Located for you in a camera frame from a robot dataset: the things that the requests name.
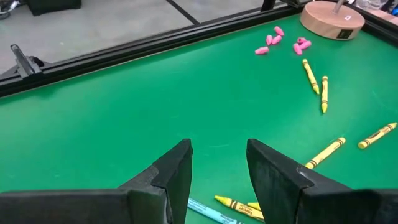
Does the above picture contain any clear plastic bag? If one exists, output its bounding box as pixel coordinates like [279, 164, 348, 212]
[354, 0, 391, 11]

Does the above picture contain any blue crayon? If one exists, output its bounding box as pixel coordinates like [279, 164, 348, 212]
[187, 198, 243, 224]

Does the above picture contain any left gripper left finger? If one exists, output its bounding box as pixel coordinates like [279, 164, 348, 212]
[0, 139, 193, 224]

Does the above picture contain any green table mat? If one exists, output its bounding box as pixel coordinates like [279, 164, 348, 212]
[0, 12, 398, 224]

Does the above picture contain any black aluminium table frame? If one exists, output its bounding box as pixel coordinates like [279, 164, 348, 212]
[0, 0, 398, 99]

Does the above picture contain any black perforated case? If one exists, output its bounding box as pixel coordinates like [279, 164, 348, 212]
[26, 0, 82, 16]

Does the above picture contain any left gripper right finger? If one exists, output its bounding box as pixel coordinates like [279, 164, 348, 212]
[247, 139, 398, 224]

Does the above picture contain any white shade wooden base lamp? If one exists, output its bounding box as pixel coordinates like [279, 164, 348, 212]
[300, 0, 366, 40]

